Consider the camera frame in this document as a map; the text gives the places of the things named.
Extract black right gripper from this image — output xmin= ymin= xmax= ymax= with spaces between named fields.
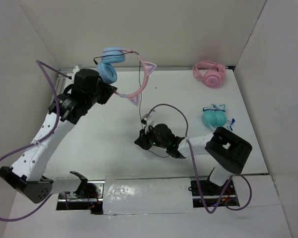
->
xmin=135 ymin=124 xmax=168 ymax=149

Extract black headphone cable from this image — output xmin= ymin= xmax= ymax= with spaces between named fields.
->
xmin=93 ymin=51 xmax=172 ymax=158

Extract blue pink cat-ear headphones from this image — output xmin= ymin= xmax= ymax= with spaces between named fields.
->
xmin=93 ymin=47 xmax=157 ymax=107

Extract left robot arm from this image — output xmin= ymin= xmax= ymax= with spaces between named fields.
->
xmin=0 ymin=68 xmax=117 ymax=204

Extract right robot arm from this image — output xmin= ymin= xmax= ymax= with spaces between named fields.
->
xmin=134 ymin=123 xmax=252 ymax=194

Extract teal cat-ear headphones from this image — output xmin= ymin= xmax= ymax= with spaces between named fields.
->
xmin=201 ymin=104 xmax=235 ymax=131

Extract white taped cover plate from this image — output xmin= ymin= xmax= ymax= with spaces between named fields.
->
xmin=103 ymin=178 xmax=193 ymax=215

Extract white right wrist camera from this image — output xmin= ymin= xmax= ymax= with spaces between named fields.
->
xmin=141 ymin=114 xmax=154 ymax=133

